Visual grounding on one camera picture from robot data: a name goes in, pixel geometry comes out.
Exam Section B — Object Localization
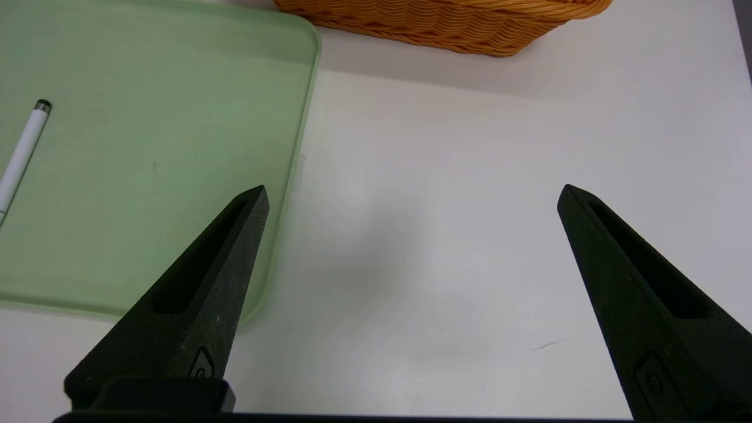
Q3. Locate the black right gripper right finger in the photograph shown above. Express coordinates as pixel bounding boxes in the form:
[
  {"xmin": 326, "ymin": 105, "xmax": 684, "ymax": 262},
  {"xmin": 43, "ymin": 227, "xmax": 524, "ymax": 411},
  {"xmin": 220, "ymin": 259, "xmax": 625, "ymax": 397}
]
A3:
[{"xmin": 557, "ymin": 184, "xmax": 752, "ymax": 423}]

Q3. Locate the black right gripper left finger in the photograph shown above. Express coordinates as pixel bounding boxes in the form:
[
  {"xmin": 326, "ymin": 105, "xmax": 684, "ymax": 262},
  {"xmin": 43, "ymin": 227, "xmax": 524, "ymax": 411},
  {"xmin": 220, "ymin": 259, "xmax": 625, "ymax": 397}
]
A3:
[{"xmin": 63, "ymin": 185, "xmax": 270, "ymax": 412}]

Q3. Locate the orange wicker basket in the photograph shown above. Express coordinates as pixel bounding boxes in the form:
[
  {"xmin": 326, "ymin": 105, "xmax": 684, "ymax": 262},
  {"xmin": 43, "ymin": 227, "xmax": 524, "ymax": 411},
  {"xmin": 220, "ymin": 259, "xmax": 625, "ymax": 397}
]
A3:
[{"xmin": 273, "ymin": 0, "xmax": 613, "ymax": 58}]

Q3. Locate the light green plastic tray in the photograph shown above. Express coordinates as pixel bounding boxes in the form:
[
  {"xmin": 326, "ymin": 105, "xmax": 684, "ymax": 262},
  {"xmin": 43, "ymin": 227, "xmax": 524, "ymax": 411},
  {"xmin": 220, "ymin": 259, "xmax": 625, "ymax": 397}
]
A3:
[{"xmin": 0, "ymin": 0, "xmax": 322, "ymax": 325}]

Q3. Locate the white pen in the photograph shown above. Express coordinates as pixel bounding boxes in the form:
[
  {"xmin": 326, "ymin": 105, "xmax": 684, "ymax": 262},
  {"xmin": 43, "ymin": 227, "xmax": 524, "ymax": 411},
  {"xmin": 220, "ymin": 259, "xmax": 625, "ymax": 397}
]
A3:
[{"xmin": 0, "ymin": 99, "xmax": 53, "ymax": 227}]

